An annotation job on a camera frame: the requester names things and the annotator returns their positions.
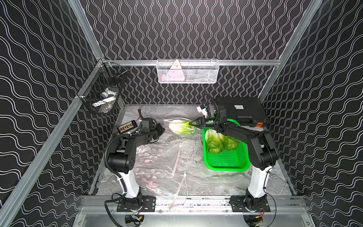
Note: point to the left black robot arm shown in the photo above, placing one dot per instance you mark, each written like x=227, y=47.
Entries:
x=120, y=156

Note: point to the green plastic basket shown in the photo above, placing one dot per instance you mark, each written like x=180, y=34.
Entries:
x=235, y=161

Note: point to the zip-top bag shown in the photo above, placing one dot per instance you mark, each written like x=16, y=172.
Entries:
x=169, y=185

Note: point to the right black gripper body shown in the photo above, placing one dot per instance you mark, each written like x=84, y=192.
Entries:
x=211, y=122

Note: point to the bagged chinese cabbage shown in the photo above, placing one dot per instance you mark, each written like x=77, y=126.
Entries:
x=158, y=158
x=167, y=121

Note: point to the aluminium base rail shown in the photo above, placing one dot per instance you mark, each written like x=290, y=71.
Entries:
x=201, y=205

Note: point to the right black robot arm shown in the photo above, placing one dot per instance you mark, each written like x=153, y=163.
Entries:
x=263, y=155

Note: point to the black wire wall basket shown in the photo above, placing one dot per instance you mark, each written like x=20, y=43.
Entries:
x=112, y=76

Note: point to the white wire wall basket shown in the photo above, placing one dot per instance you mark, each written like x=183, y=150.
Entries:
x=196, y=71

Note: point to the white items in black basket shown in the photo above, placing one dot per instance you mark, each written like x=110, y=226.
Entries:
x=105, y=104

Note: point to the black tool case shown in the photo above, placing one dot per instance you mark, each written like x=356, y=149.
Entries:
x=247, y=111

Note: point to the pink triangle card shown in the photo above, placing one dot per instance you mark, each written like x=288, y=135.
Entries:
x=175, y=73

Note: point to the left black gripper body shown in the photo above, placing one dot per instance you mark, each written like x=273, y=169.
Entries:
x=157, y=129

